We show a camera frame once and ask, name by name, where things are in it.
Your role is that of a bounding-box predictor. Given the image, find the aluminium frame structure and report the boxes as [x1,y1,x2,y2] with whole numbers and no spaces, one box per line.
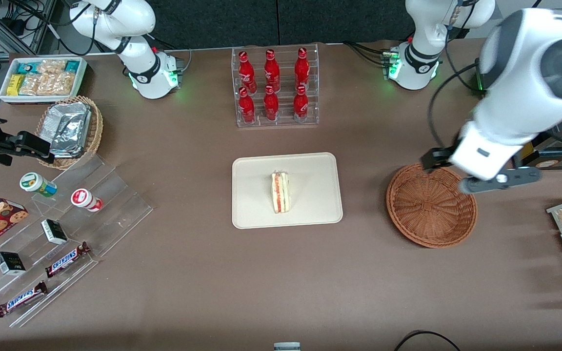
[0,0,60,55]

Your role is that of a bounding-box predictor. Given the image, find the clear cracker bag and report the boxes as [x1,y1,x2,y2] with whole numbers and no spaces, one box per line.
[37,59,67,75]
[40,72,77,96]
[18,74,42,96]

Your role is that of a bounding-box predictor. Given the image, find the cream plastic tray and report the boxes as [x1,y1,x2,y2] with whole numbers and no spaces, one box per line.
[232,152,343,230]

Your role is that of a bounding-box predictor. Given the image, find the clear acrylic tiered shelf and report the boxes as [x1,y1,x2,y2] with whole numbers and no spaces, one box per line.
[0,154,154,328]

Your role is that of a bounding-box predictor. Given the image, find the light wicker basket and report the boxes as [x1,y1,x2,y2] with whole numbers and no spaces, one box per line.
[35,95,104,170]

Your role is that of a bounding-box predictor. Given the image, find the Snickers chocolate bar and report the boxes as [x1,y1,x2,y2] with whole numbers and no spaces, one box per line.
[45,241,91,278]
[0,281,48,318]

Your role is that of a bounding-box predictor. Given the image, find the small black carton box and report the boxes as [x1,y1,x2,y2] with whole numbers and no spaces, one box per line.
[0,251,26,276]
[40,219,68,245]

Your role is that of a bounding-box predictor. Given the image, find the triangle sandwich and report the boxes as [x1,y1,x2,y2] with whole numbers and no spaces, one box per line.
[271,170,290,214]

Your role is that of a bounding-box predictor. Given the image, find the black looped cable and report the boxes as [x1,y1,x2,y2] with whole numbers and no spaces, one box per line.
[393,330,462,351]

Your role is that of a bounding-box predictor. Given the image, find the white plastic snack bin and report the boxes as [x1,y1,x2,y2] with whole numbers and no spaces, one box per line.
[0,56,88,104]

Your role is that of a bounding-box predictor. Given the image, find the silver foil packet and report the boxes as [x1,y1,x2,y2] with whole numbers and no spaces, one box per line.
[47,101,92,158]

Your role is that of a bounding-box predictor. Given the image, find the red cola bottle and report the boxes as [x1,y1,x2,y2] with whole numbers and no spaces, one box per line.
[293,84,309,122]
[239,87,256,124]
[238,51,257,93]
[295,47,310,88]
[263,85,280,121]
[264,49,281,91]

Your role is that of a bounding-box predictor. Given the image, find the black arm base cables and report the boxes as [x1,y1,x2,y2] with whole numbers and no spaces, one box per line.
[343,41,390,67]

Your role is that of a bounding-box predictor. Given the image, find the yellow snack packet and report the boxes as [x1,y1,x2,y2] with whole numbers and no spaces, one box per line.
[6,74,25,97]

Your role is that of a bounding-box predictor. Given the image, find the clear acrylic bottle rack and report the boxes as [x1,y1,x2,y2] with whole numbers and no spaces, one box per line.
[231,43,320,128]

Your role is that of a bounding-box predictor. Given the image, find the brown wicker basket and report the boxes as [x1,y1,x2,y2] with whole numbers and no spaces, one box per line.
[386,162,478,249]

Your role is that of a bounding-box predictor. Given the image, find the green lid sunflower jar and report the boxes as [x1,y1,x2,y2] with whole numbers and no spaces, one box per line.
[20,172,58,198]

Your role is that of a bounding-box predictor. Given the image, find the red lid white jar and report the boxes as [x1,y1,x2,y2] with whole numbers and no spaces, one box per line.
[70,188,103,213]

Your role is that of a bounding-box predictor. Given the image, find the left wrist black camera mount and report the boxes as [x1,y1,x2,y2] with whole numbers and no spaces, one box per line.
[421,148,459,171]

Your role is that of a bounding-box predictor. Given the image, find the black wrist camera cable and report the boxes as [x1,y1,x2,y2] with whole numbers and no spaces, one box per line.
[426,61,482,153]

